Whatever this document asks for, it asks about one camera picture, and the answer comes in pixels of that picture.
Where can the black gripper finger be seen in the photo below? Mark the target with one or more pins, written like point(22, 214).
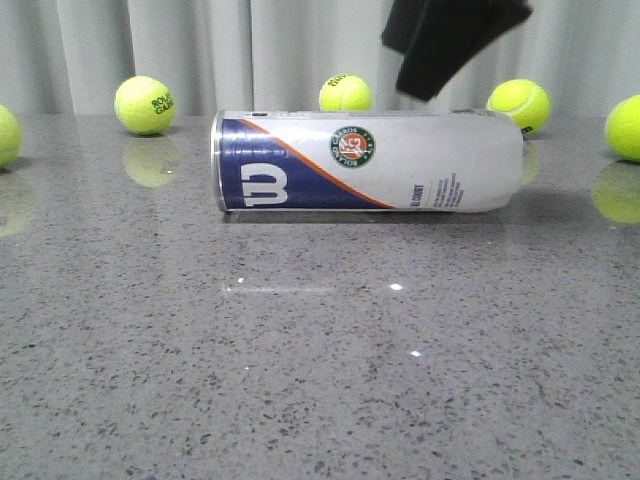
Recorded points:
point(437, 38)

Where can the white blue tennis ball can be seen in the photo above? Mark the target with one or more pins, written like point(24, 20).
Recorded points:
point(468, 161)

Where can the centre yellow tennis ball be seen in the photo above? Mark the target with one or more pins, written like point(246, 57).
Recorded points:
point(345, 92)

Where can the Wilson printed tennis ball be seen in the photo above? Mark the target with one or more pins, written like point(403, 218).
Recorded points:
point(524, 101)

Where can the far right tennis ball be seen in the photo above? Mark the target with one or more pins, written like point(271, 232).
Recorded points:
point(622, 129)

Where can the Roland Garros printed tennis ball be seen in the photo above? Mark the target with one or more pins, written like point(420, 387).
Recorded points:
point(144, 105)

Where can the far left tennis ball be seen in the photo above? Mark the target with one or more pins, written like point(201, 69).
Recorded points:
point(10, 136)

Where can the grey pleated curtain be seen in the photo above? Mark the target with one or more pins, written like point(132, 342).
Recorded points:
point(71, 56)

